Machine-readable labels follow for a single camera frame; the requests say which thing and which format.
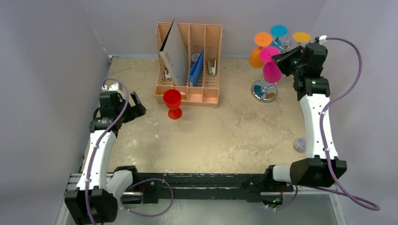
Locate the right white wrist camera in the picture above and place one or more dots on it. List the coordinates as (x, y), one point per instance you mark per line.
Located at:
(321, 39)

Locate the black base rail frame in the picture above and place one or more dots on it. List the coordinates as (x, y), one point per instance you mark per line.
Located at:
(194, 186)

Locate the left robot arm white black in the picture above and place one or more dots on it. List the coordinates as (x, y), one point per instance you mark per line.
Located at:
(97, 198)

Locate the red wine glass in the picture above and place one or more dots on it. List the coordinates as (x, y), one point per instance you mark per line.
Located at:
(172, 99)

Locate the blue wine glass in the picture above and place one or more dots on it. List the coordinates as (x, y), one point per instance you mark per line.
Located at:
(278, 31)

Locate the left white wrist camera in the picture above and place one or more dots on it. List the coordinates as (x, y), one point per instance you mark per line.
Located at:
(116, 87)

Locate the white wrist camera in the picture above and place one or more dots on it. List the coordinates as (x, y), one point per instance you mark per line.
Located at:
(321, 39)
(116, 87)

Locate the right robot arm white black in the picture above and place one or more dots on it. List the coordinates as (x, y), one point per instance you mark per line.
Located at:
(321, 166)

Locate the grey white folder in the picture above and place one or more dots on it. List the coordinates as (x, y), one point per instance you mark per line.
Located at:
(175, 55)

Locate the tape roll in organizer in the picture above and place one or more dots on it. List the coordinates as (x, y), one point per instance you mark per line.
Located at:
(194, 57)

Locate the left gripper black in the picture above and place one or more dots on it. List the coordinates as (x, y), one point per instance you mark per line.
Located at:
(134, 111)

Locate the grey stapler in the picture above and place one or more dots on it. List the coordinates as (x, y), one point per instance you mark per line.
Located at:
(211, 66)

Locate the peach plastic desk organizer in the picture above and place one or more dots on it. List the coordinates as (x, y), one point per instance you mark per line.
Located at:
(196, 37)

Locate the blue folder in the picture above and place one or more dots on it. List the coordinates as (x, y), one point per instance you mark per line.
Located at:
(196, 70)

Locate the chrome wine glass rack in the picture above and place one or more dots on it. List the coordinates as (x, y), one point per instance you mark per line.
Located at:
(266, 92)

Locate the orange wine glass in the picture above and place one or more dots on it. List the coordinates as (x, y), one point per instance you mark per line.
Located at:
(262, 39)

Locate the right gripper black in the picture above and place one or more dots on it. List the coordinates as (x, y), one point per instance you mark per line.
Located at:
(287, 62)

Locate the pink wine glass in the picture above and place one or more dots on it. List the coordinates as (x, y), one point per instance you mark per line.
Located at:
(271, 72)

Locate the yellow wine glass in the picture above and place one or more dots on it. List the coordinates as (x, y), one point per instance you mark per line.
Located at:
(301, 37)

